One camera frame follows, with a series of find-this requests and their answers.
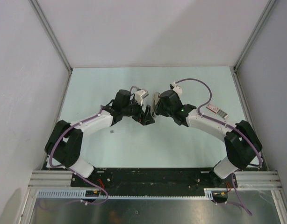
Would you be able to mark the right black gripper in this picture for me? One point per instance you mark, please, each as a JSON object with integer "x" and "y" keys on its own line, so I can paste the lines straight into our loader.
{"x": 159, "y": 108}

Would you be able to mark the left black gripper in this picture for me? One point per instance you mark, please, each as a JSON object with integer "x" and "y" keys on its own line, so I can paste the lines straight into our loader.
{"x": 140, "y": 117}

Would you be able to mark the beige black handled stapler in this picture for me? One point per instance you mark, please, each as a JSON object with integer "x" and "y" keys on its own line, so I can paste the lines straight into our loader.
{"x": 153, "y": 101}

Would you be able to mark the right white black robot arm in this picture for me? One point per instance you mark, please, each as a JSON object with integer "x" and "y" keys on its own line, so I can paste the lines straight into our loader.
{"x": 241, "y": 142}

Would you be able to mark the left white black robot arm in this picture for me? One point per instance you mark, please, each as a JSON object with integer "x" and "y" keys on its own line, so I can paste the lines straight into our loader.
{"x": 65, "y": 142}

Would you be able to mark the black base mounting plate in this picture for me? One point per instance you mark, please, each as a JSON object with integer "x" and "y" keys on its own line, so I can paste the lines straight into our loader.
{"x": 159, "y": 181}

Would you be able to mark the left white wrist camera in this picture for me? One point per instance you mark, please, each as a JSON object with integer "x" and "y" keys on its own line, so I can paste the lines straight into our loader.
{"x": 140, "y": 95}

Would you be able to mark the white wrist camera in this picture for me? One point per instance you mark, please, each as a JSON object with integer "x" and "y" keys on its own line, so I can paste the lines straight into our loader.
{"x": 140, "y": 95}
{"x": 176, "y": 88}

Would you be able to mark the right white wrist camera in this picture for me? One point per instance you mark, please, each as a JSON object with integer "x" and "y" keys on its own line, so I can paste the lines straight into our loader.
{"x": 176, "y": 88}

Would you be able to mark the white slotted cable duct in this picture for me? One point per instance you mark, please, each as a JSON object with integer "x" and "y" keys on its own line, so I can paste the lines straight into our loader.
{"x": 206, "y": 194}

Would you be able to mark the right aluminium frame post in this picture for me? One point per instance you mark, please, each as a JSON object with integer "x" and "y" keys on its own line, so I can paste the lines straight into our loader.
{"x": 266, "y": 13}

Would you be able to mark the aluminium frame post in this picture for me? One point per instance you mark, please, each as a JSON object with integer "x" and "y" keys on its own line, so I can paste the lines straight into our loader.
{"x": 266, "y": 13}
{"x": 50, "y": 33}

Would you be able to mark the left aluminium frame post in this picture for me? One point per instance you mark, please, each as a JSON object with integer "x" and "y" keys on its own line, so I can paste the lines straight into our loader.
{"x": 50, "y": 33}

